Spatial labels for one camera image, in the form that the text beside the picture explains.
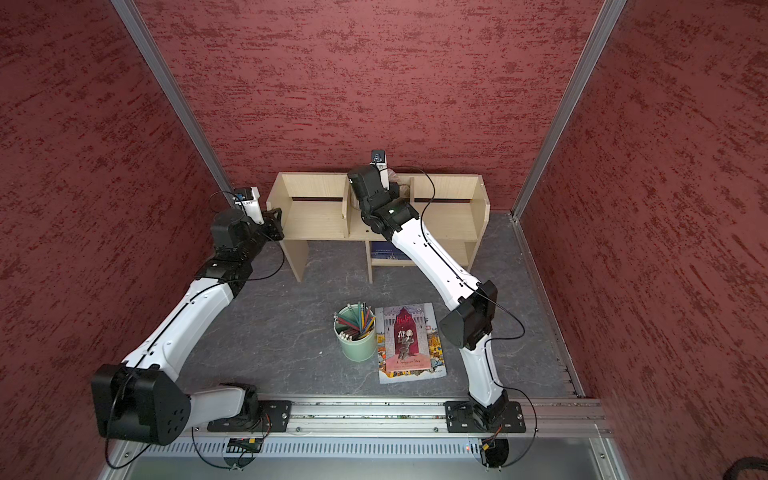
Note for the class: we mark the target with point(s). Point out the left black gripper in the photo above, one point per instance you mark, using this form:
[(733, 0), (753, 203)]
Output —
[(274, 223)]

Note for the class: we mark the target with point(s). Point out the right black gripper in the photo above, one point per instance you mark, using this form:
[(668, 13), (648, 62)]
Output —
[(395, 190)]

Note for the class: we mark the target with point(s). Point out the fluffy beige pink cloth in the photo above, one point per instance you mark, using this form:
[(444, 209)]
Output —
[(402, 182)]

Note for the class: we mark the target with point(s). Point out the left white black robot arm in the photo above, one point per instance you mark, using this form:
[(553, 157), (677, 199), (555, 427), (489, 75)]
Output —
[(139, 399)]

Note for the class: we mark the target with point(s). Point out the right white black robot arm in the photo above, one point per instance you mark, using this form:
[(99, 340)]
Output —
[(471, 303)]

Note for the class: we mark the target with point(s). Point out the light wooden bookshelf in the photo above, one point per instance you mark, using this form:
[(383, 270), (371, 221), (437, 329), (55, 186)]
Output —
[(322, 207)]

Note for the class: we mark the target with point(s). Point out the dark blue book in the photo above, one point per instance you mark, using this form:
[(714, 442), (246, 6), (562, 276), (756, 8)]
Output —
[(384, 250)]

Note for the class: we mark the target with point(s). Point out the coloured pencils bundle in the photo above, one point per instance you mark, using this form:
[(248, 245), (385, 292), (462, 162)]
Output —
[(354, 322)]

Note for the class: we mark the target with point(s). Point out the green pencil cup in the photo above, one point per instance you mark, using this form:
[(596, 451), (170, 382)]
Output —
[(359, 351)]

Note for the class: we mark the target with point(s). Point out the colourful illustrated book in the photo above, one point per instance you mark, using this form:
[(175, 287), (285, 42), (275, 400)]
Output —
[(408, 344)]

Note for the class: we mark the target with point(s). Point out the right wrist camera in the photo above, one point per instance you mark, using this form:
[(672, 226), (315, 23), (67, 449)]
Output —
[(379, 160)]

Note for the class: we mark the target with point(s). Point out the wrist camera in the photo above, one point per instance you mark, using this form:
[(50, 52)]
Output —
[(379, 160), (248, 200)]

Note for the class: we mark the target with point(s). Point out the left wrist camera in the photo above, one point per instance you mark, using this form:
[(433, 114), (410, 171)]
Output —
[(248, 200)]

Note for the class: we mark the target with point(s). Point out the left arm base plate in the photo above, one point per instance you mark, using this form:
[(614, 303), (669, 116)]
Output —
[(268, 416)]

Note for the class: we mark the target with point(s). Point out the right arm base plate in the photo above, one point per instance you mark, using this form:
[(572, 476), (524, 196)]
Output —
[(469, 417)]

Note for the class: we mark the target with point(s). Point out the aluminium mounting rail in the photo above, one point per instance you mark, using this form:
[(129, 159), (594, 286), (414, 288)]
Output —
[(408, 417)]

